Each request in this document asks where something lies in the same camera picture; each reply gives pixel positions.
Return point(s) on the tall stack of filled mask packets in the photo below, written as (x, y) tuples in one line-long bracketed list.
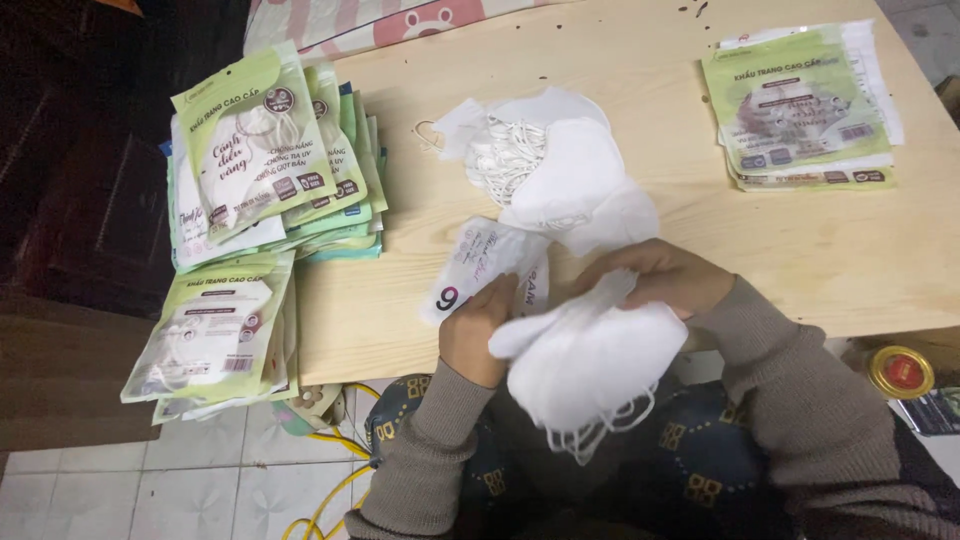
[(262, 157)]

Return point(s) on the dark patterned trousers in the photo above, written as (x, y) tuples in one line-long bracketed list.
[(675, 465)]

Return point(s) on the pink bear print blanket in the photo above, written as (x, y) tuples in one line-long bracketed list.
[(360, 22)]

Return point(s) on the stack of flat empty green packets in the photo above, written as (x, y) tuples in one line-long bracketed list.
[(799, 105)]

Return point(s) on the white printed mask packet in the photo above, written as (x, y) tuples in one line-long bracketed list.
[(484, 262)]

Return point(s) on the loose pile of white masks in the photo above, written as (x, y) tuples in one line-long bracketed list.
[(559, 169)]

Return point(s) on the red and gold tin lid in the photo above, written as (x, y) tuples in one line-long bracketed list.
[(901, 372)]

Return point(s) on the dark printed packet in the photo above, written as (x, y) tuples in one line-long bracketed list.
[(934, 412)]

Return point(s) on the small stack of filled mask packets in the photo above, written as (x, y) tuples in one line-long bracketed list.
[(214, 334)]

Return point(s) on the dark wooden cabinet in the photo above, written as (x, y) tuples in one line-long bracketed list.
[(82, 187)]

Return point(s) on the person's right fingers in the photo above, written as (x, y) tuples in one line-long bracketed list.
[(611, 266)]

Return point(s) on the person's left hand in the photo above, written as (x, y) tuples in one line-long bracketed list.
[(469, 337)]

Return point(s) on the person's right hand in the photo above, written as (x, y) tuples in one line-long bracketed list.
[(675, 277)]

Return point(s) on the bundle of white face masks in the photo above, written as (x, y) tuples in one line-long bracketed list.
[(592, 367)]

